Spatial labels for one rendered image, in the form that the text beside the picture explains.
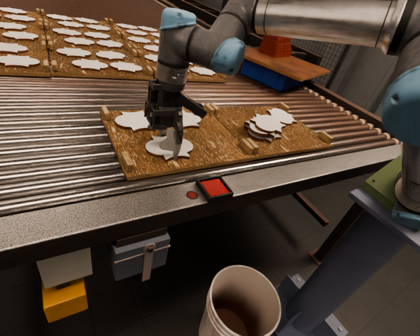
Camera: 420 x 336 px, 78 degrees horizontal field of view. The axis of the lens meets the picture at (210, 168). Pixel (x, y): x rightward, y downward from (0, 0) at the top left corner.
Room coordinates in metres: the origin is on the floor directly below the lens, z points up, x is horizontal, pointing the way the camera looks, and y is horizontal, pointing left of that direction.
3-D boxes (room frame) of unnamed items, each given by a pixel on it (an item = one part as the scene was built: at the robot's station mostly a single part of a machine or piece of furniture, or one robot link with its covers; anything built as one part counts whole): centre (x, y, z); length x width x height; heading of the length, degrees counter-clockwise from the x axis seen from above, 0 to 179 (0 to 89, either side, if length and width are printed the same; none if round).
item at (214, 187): (0.53, -0.03, 0.92); 0.06 x 0.06 x 0.01; 38
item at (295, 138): (0.99, -0.19, 0.93); 0.41 x 0.35 x 0.02; 127
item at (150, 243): (0.40, 0.13, 0.77); 0.14 x 0.11 x 0.18; 128
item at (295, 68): (1.80, -0.26, 1.03); 0.50 x 0.50 x 0.02; 59
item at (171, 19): (0.62, 0.15, 1.24); 0.09 x 0.08 x 0.11; 75
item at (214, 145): (0.74, 0.14, 0.93); 0.41 x 0.35 x 0.02; 128
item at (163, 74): (0.62, 0.15, 1.16); 0.08 x 0.08 x 0.05
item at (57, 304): (0.29, 0.27, 0.74); 0.09 x 0.08 x 0.24; 128
